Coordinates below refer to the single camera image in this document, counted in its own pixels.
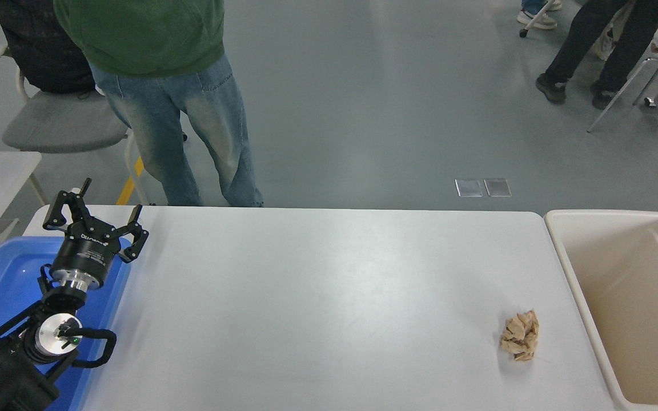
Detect white rolling chair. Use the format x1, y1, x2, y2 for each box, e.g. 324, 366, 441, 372
520, 0, 555, 38

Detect large pale plastic bin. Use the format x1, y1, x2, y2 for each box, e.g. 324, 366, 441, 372
544, 209, 658, 411

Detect blue plastic tray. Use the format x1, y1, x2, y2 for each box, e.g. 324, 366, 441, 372
0, 236, 134, 411

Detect tan paper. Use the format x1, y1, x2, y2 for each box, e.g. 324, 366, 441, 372
500, 311, 540, 363

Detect white chair metal legs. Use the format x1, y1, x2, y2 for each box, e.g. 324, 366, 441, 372
587, 54, 658, 133

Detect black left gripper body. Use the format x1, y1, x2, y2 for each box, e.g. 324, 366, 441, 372
50, 222, 123, 280

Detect grey seat white chair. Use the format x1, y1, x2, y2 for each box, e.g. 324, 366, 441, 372
0, 41, 188, 206

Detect black bag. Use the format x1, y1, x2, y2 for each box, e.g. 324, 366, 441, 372
0, 0, 97, 95

